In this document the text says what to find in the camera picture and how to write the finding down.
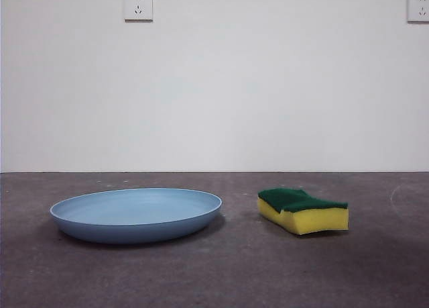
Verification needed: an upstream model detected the yellow sponge with green pad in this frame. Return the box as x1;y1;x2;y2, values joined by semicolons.
257;187;349;236

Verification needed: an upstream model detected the light blue round plate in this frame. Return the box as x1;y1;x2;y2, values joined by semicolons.
50;187;223;244

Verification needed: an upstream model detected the white wall socket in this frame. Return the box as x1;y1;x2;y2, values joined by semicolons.
124;0;154;23
407;0;429;23

